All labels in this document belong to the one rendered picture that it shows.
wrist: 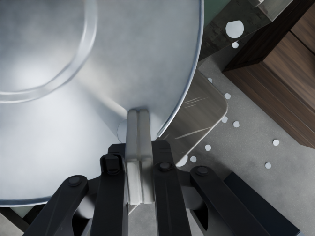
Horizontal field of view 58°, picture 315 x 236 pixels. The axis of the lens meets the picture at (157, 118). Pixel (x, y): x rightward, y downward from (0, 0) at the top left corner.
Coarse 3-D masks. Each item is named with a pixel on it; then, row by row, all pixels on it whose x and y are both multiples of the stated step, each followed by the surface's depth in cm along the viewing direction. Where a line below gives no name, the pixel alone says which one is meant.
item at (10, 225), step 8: (0, 208) 37; (8, 208) 38; (32, 208) 43; (40, 208) 44; (0, 216) 36; (8, 216) 37; (16, 216) 38; (24, 216) 40; (32, 216) 41; (0, 224) 36; (8, 224) 36; (16, 224) 37; (24, 224) 38; (0, 232) 36; (8, 232) 37; (16, 232) 37
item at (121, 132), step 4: (124, 120) 22; (120, 124) 22; (124, 124) 22; (120, 128) 22; (124, 128) 22; (120, 132) 22; (124, 132) 22; (120, 136) 22; (124, 136) 22; (120, 140) 22; (124, 140) 22
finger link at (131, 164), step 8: (128, 112) 21; (136, 112) 21; (128, 120) 19; (136, 120) 19; (128, 128) 18; (136, 128) 18; (128, 136) 17; (136, 136) 17; (128, 144) 16; (136, 144) 16; (128, 152) 15; (136, 152) 16; (128, 160) 15; (136, 160) 15; (128, 168) 15; (136, 168) 15; (128, 176) 15; (136, 176) 15; (128, 184) 15; (136, 184) 15; (128, 192) 16; (136, 192) 16; (128, 200) 16; (136, 200) 16
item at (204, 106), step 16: (192, 80) 22; (208, 80) 22; (192, 96) 22; (208, 96) 22; (224, 96) 22; (192, 112) 22; (208, 112) 22; (224, 112) 23; (176, 128) 22; (192, 128) 23; (208, 128) 23; (176, 144) 23; (192, 144) 23; (176, 160) 23
